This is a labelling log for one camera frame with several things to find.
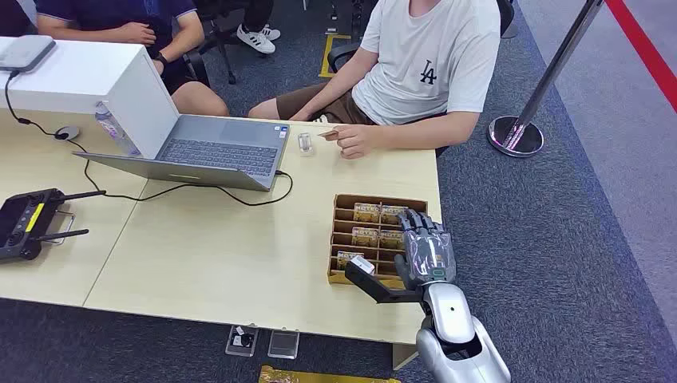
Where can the person at picture edge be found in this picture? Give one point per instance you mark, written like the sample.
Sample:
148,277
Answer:
15,16

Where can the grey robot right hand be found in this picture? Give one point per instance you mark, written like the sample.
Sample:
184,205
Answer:
429,253

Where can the white box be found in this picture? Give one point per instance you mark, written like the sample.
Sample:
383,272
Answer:
95,79

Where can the gold hotel card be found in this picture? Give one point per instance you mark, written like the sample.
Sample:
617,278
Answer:
391,239
346,259
390,214
366,212
365,237

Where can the black wristwatch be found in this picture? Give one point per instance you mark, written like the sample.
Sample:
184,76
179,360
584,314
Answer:
161,58

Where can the wooden table leg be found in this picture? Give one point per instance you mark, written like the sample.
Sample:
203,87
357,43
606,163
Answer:
403,357

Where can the round grey puck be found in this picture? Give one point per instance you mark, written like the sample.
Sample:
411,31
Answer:
67,132

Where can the person's right forearm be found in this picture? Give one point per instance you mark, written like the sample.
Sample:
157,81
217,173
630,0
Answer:
333,87

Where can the black-mounted white wrist camera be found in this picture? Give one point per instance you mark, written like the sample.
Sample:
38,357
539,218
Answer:
370,280

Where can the person in white shirt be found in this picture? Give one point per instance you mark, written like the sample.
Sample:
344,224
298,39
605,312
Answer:
423,63

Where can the clear plastic water bottle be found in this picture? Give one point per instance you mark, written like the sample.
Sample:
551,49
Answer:
117,132

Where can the clear case with black item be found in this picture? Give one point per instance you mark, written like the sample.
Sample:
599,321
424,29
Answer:
242,341

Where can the brown wooden card holder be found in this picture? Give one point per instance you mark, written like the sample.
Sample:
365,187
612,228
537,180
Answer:
344,238

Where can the person in dark shirt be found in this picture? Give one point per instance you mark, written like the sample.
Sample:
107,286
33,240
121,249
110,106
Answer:
158,31

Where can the gold foil sheet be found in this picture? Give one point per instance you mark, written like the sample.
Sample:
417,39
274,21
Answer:
317,376

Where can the person's left hand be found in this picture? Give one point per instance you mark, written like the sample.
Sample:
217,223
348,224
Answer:
357,141

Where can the empty clear plastic case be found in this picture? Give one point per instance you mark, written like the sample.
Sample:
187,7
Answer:
283,344

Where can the person with white sneakers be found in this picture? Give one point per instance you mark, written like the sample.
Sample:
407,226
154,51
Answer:
258,31

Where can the person's left forearm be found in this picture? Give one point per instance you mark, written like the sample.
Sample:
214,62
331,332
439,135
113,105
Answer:
423,135

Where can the grey laptop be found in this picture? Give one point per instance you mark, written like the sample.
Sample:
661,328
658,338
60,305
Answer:
222,153

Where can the flat grey device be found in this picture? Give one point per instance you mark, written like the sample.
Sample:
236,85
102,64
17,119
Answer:
24,52

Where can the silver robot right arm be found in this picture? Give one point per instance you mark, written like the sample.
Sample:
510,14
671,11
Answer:
455,333

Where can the chrome stanchion pole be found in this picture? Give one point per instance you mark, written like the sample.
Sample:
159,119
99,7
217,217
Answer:
521,127

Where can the black office chair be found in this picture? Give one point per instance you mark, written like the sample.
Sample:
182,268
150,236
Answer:
211,47

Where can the black remote controller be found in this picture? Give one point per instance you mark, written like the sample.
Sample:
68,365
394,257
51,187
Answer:
24,222

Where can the red barrier belt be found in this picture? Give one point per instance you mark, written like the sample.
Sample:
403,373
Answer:
645,50

